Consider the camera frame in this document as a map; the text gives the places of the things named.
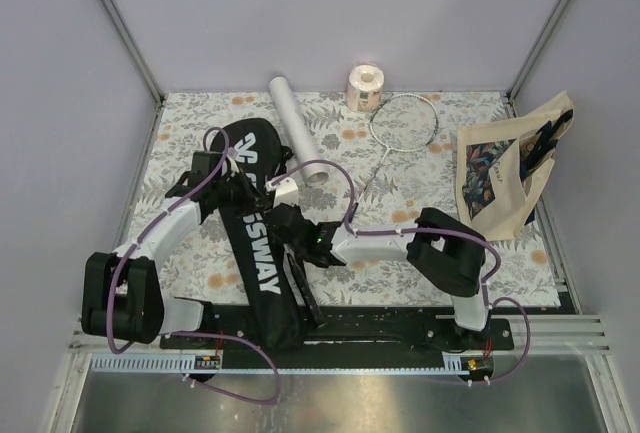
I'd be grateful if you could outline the black racket bag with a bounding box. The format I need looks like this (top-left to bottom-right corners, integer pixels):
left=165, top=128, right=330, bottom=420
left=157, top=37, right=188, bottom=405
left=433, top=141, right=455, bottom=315
left=219, top=118, right=305, bottom=350

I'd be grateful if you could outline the white shuttlecock tube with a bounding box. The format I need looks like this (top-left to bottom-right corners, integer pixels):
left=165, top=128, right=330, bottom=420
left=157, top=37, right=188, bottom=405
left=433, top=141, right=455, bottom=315
left=269, top=76, right=329, bottom=187

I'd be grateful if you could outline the badminton racket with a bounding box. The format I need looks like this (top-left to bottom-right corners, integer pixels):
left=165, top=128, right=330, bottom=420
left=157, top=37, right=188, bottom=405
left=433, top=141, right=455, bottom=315
left=284, top=244, right=326, bottom=328
left=347, top=93, right=440, bottom=221

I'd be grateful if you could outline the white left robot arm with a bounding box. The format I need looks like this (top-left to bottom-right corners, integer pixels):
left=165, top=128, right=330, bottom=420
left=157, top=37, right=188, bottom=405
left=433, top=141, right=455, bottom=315
left=80, top=151, right=271, bottom=348

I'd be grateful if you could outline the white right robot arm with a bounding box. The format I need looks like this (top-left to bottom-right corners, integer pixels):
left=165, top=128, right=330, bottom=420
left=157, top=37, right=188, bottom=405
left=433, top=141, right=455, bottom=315
left=266, top=204, right=501, bottom=349

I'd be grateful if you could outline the pink toilet paper roll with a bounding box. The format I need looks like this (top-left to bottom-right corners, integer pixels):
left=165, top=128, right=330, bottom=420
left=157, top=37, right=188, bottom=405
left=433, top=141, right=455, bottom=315
left=346, top=64, right=385, bottom=113

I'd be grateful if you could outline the beige tote bag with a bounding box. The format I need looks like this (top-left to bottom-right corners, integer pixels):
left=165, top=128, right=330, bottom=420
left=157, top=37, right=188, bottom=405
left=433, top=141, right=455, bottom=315
left=455, top=91, right=574, bottom=241

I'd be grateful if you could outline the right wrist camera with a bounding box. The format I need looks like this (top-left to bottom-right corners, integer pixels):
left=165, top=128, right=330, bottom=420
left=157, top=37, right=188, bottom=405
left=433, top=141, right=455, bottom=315
left=265, top=177, right=299, bottom=207

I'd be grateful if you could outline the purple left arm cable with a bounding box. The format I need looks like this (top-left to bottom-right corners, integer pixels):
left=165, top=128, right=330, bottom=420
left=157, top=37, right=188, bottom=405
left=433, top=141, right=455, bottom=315
left=107, top=126, right=234, bottom=355

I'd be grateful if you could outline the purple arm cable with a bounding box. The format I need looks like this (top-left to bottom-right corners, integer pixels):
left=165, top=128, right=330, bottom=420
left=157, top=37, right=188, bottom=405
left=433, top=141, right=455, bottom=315
left=107, top=126, right=234, bottom=355
left=272, top=160, right=531, bottom=384

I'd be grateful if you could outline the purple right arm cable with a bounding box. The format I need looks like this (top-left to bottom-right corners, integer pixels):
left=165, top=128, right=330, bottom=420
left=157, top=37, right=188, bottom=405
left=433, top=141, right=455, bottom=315
left=272, top=160, right=531, bottom=384

